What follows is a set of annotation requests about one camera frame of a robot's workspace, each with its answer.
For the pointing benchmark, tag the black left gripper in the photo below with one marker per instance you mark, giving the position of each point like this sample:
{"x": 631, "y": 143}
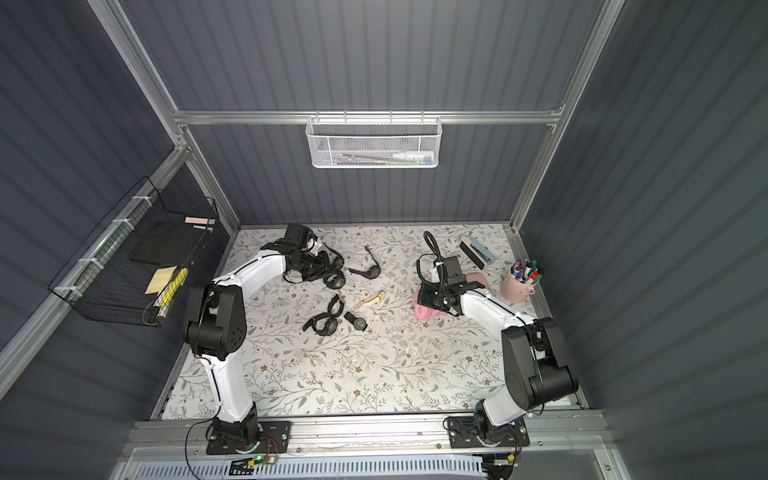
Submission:
{"x": 321, "y": 264}

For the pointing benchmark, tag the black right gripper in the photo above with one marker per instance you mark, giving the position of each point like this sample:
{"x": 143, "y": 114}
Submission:
{"x": 437, "y": 295}

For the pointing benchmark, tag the pink cloth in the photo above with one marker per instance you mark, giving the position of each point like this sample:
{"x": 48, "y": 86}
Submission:
{"x": 424, "y": 313}

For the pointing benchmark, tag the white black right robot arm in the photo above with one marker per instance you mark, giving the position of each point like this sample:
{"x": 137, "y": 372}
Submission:
{"x": 535, "y": 360}

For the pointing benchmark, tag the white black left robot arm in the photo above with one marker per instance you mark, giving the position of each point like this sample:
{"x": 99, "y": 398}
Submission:
{"x": 216, "y": 325}

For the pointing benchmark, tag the green dial watch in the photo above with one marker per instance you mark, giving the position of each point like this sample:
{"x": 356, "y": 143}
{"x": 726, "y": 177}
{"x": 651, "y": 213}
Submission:
{"x": 358, "y": 323}

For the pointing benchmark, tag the pink case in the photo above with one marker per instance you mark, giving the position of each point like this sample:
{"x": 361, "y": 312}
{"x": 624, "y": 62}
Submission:
{"x": 479, "y": 281}

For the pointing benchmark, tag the pink pen cup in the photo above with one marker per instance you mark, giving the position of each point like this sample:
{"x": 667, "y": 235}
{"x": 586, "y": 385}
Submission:
{"x": 514, "y": 291}

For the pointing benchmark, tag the coloured markers bunch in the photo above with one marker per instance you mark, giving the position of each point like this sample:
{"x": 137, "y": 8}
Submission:
{"x": 527, "y": 272}

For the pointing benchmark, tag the black notebook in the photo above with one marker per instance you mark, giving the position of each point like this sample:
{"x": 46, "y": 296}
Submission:
{"x": 169, "y": 244}

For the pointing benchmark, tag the yellow sticky note pad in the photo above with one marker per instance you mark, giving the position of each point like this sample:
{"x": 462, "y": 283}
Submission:
{"x": 160, "y": 280}

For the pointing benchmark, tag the beige strap watch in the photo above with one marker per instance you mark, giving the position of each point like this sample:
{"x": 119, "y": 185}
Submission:
{"x": 372, "y": 300}

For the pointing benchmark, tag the white wire basket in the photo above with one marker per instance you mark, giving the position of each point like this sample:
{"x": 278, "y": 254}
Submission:
{"x": 374, "y": 145}

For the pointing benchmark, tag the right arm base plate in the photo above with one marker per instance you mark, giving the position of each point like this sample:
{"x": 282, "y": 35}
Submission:
{"x": 466, "y": 432}

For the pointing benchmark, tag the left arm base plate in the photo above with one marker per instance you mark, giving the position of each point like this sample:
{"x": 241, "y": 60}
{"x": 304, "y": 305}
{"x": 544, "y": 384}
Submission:
{"x": 258, "y": 438}

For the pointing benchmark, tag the black wire basket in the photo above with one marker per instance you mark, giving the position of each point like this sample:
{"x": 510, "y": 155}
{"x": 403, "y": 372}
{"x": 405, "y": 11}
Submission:
{"x": 134, "y": 271}

